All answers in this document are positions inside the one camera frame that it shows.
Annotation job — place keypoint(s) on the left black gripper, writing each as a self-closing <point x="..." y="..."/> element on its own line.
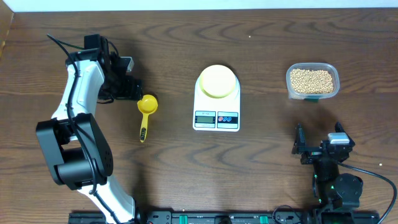
<point x="130" y="91"/>

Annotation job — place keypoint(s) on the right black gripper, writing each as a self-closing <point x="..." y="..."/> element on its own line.
<point x="311" y="154"/>

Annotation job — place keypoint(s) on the yellow measuring scoop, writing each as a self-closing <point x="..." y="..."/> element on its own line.
<point x="147" y="105"/>

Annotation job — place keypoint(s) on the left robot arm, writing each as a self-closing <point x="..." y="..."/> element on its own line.
<point x="75" y="149"/>

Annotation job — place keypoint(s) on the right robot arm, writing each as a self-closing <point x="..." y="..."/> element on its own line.
<point x="337" y="192"/>

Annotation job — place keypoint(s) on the white digital kitchen scale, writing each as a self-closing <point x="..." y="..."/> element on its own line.
<point x="217" y="114"/>

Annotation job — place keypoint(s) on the pale yellow bowl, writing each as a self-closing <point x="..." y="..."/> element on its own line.
<point x="217" y="81"/>

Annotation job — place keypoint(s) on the clear plastic container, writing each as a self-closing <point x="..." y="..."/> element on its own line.
<point x="313" y="66"/>

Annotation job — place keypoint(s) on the soybeans in container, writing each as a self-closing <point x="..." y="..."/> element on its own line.
<point x="311" y="81"/>

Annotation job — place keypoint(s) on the cardboard panel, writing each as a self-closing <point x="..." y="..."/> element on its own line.
<point x="6" y="17"/>

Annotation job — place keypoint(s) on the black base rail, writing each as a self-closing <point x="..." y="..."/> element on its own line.
<point x="165" y="217"/>

